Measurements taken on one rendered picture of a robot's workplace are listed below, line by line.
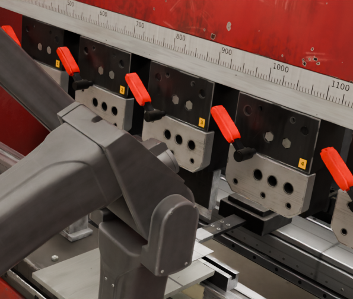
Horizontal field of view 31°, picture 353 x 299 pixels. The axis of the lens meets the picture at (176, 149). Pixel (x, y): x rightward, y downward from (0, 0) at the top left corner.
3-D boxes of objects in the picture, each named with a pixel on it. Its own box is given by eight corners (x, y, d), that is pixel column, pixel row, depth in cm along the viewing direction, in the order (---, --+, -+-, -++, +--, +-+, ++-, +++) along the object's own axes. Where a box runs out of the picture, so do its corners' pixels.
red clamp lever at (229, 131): (212, 104, 98) (244, 158, 96) (229, 101, 101) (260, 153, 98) (205, 111, 99) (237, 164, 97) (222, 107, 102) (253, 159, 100)
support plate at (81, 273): (31, 277, 107) (31, 272, 107) (145, 234, 125) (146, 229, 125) (100, 331, 96) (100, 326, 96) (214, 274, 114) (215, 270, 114)
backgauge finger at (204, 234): (168, 234, 128) (171, 211, 126) (248, 202, 146) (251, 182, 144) (213, 260, 120) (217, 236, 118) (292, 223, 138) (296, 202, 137)
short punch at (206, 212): (167, 199, 120) (172, 153, 117) (174, 197, 122) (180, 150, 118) (206, 220, 114) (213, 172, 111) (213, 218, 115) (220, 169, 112)
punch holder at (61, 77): (18, 89, 142) (20, 15, 136) (50, 84, 148) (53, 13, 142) (59, 108, 133) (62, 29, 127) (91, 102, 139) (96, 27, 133)
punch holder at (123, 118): (73, 115, 130) (78, 35, 124) (105, 109, 136) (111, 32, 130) (122, 139, 121) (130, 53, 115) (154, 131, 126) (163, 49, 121)
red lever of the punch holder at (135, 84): (125, 71, 110) (152, 118, 108) (143, 69, 113) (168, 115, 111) (120, 78, 112) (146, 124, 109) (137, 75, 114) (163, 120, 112)
